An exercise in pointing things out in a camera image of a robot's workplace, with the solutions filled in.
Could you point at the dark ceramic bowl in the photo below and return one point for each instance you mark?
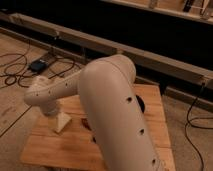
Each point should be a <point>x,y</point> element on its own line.
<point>141,103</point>

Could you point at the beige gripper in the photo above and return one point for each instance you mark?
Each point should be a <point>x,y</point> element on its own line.
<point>51,108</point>

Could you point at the black power adapter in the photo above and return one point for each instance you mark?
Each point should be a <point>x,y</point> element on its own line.
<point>37,66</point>

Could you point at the long wooden beam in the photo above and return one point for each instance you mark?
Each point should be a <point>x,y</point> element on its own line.
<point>159,63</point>

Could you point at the white sponge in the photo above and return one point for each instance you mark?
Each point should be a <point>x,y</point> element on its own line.
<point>60,121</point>

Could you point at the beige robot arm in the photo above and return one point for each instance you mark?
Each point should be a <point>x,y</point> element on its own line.
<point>105,89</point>

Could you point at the wooden board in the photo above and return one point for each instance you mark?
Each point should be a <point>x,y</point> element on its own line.
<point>74,148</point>

